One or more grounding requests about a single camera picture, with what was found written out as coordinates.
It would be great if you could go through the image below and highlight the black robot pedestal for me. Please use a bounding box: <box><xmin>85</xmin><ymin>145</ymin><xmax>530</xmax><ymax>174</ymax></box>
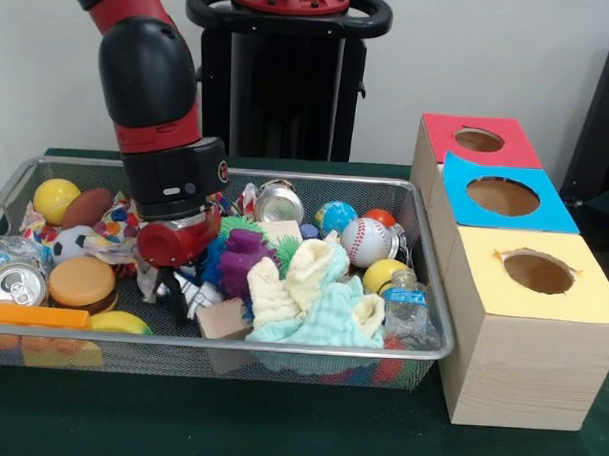
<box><xmin>180</xmin><ymin>0</ymin><xmax>394</xmax><ymax>165</ymax></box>

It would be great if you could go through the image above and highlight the blue spiky ball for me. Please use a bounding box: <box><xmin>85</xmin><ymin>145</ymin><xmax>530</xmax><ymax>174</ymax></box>
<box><xmin>201</xmin><ymin>236</ymin><xmax>230</xmax><ymax>286</ymax></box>

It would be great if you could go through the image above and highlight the orange toy brick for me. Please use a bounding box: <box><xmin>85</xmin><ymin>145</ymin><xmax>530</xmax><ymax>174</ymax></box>
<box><xmin>0</xmin><ymin>301</ymin><xmax>94</xmax><ymax>331</ymax></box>

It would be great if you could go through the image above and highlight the polka dot paper napkin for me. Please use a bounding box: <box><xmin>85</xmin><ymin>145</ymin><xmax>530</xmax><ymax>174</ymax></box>
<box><xmin>85</xmin><ymin>189</ymin><xmax>147</xmax><ymax>268</ymax></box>

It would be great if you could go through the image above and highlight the orange foam disc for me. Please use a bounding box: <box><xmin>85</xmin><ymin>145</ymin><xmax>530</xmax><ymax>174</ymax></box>
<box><xmin>46</xmin><ymin>254</ymin><xmax>119</xmax><ymax>316</ymax></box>

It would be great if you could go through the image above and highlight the dark green table cloth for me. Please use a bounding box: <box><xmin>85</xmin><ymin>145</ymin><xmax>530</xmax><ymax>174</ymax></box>
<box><xmin>0</xmin><ymin>144</ymin><xmax>609</xmax><ymax>456</ymax></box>

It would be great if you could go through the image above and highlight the black upright panel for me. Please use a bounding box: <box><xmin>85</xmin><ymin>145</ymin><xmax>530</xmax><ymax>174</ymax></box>
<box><xmin>558</xmin><ymin>29</ymin><xmax>609</xmax><ymax>210</ymax></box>

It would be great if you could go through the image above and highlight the white baseball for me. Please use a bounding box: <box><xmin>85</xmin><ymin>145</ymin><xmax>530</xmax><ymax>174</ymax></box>
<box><xmin>338</xmin><ymin>216</ymin><xmax>394</xmax><ymax>270</ymax></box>

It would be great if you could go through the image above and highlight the green spiky ball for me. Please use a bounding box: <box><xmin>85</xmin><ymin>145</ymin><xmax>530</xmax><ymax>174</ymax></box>
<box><xmin>218</xmin><ymin>214</ymin><xmax>267</xmax><ymax>238</ymax></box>
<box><xmin>274</xmin><ymin>235</ymin><xmax>301</xmax><ymax>272</ymax></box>

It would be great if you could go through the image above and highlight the plain yellow ball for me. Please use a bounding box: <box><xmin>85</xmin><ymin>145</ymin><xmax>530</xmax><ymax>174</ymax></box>
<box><xmin>31</xmin><ymin>177</ymin><xmax>82</xmax><ymax>227</ymax></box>

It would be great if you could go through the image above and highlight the yellow ball with black band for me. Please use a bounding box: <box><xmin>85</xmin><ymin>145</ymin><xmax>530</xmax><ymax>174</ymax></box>
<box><xmin>361</xmin><ymin>258</ymin><xmax>409</xmax><ymax>297</ymax></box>

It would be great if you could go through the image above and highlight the brown toy football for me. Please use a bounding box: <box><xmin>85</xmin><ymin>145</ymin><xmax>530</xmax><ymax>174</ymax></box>
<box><xmin>61</xmin><ymin>187</ymin><xmax>116</xmax><ymax>232</ymax></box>

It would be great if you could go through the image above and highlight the shallow mesh bin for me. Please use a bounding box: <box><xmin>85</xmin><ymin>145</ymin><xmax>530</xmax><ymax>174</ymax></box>
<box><xmin>0</xmin><ymin>154</ymin><xmax>462</xmax><ymax>394</ymax></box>

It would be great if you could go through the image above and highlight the purple knobbly toy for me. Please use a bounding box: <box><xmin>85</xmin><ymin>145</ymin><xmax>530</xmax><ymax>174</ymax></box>
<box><xmin>216</xmin><ymin>228</ymin><xmax>278</xmax><ymax>301</ymax></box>

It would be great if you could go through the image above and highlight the teal muslin cloth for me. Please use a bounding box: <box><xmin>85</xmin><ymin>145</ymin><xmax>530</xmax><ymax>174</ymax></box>
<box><xmin>243</xmin><ymin>240</ymin><xmax>389</xmax><ymax>377</ymax></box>

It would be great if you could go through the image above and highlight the pale yellow muslin cloth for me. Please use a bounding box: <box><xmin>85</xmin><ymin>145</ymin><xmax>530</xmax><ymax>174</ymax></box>
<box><xmin>244</xmin><ymin>235</ymin><xmax>388</xmax><ymax>337</ymax></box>

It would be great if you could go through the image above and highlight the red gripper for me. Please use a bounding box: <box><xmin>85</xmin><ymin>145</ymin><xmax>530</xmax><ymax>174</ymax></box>
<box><xmin>133</xmin><ymin>209</ymin><xmax>224</xmax><ymax>329</ymax></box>

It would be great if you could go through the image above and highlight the wooden three-hole box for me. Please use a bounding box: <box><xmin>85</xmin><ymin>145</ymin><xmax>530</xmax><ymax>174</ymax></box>
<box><xmin>400</xmin><ymin>113</ymin><xmax>609</xmax><ymax>433</ymax></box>

